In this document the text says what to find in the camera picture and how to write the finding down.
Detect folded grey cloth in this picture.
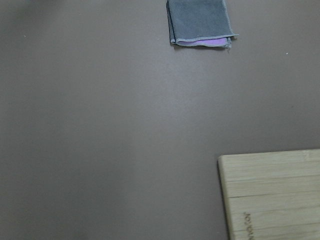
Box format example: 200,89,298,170
166,0,237,49

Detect bamboo cutting board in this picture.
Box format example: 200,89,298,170
218,149,320,240

